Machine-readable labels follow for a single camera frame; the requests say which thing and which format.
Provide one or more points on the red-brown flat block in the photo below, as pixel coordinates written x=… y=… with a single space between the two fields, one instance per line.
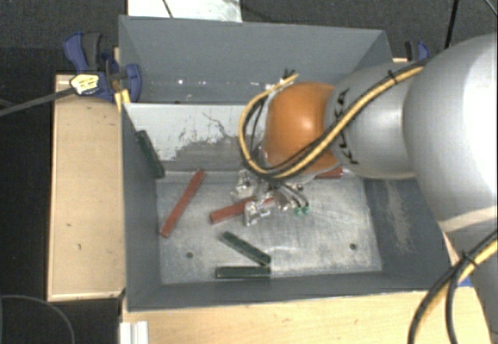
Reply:
x=182 y=204
x=330 y=174
x=227 y=214

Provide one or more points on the grey metal bin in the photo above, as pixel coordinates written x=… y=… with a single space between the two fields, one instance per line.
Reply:
x=218 y=58

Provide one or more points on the pale wood board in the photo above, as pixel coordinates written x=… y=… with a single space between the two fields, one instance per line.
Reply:
x=85 y=198

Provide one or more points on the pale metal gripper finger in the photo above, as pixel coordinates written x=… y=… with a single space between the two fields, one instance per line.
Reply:
x=244 y=184
x=254 y=214

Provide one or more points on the dark green flat block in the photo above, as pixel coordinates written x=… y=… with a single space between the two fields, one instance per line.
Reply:
x=243 y=272
x=149 y=153
x=245 y=248

